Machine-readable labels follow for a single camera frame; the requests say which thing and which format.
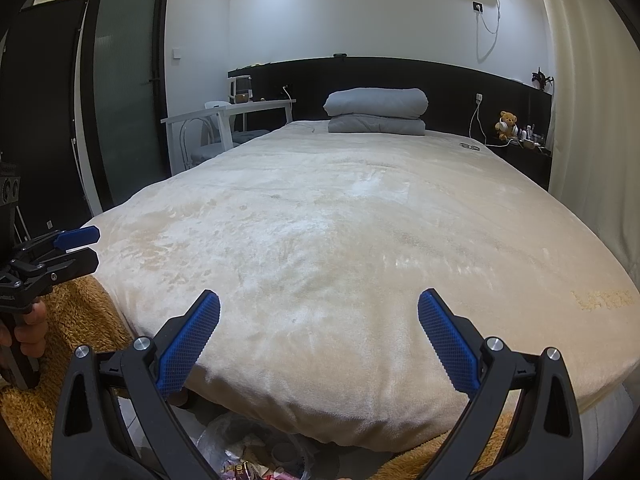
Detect grey pillow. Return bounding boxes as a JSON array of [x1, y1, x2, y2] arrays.
[[327, 115, 426, 137]]

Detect clear plastic bag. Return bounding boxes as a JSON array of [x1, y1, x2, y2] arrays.
[[195, 412, 321, 480]]

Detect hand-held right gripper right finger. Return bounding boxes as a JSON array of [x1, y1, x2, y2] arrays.
[[417, 288, 583, 480]]

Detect white bed frame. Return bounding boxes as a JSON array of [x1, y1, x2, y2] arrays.
[[570, 375, 633, 466]]

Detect person's left hand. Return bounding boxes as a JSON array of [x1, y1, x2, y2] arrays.
[[0, 297, 50, 361]]

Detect bed with cream blanket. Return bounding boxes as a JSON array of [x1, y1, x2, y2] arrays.
[[80, 120, 640, 451]]

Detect brown fuzzy rug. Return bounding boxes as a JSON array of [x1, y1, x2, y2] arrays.
[[0, 275, 531, 480]]

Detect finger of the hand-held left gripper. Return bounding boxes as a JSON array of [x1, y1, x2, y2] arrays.
[[15, 226, 101, 256], [7, 247, 100, 288]]

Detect white chair grey cushion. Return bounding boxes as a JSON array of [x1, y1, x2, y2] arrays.
[[180, 105, 271, 171]]

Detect black panel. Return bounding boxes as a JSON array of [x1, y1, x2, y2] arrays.
[[0, 0, 90, 241]]

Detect white air conditioner cable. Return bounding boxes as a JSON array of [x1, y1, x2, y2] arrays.
[[475, 0, 503, 63]]

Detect brown teddy bear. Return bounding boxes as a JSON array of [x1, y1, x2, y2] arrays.
[[495, 110, 520, 142]]

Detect cream curtain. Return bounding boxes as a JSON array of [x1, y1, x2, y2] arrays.
[[530, 0, 640, 281]]

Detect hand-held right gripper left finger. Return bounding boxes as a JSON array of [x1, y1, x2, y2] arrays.
[[50, 289, 222, 480]]

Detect grey folded pillows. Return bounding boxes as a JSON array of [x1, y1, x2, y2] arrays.
[[322, 87, 430, 122]]

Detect black headboard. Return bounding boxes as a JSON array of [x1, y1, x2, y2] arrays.
[[227, 56, 555, 193]]

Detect dark plant ornament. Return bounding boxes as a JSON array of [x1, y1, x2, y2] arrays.
[[531, 66, 555, 92]]

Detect black framed glass door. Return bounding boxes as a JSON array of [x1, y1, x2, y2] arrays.
[[80, 0, 173, 216]]

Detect white desk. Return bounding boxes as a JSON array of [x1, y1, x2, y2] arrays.
[[161, 99, 297, 178]]

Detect white framed glass jug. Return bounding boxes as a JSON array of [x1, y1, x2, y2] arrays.
[[228, 74, 253, 105]]

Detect small bedside bottles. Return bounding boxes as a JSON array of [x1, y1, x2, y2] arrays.
[[519, 122, 551, 153]]

